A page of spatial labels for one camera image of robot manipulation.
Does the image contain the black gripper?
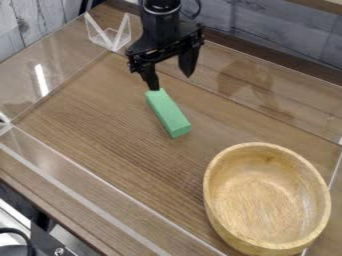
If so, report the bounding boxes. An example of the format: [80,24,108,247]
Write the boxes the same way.
[126,8,203,91]

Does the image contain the green rectangular block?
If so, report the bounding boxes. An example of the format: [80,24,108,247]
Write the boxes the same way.
[146,88,193,138]

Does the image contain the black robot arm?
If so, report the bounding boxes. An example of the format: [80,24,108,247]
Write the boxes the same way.
[126,0,205,91]

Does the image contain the wooden bowl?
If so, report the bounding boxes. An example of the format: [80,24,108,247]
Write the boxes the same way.
[203,142,332,256]

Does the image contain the clear acrylic corner bracket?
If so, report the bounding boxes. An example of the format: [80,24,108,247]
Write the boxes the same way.
[84,13,131,52]

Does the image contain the clear acrylic tray wall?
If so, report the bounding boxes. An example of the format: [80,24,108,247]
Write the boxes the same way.
[0,20,342,256]

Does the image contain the black metal table bracket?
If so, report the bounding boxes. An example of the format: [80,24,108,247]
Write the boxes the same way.
[31,223,78,256]

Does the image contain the black cable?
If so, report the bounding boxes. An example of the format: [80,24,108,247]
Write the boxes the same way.
[0,227,42,256]

